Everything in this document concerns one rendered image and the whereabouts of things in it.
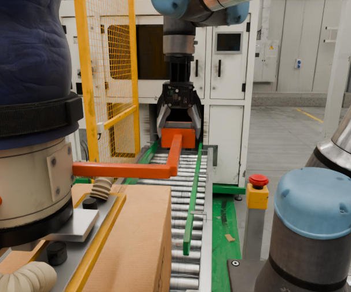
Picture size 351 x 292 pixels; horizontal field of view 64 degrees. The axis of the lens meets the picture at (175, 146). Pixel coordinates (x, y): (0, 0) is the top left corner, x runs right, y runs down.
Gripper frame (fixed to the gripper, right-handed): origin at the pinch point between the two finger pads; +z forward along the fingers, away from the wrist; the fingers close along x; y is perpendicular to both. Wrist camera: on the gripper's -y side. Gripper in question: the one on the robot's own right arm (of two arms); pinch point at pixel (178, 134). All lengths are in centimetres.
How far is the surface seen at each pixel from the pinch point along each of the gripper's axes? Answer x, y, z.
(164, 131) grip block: -3.5, 4.3, -2.0
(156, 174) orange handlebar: -2.5, 27.0, -0.2
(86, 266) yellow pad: -11.9, 37.6, 10.8
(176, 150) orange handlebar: 0.4, 17.0, -1.3
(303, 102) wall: 347, -833, 113
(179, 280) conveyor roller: 0, -24, 70
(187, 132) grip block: 2.3, 4.4, -1.9
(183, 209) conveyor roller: -1, -85, 72
